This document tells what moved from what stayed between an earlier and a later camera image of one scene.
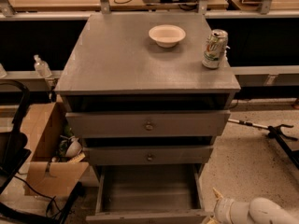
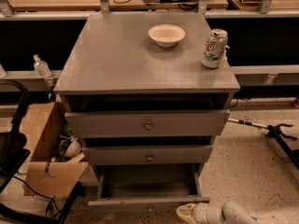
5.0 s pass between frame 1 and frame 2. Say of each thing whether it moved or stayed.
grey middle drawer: stayed
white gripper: moved
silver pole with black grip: stayed
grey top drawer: stayed
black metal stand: stayed
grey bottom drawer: moved
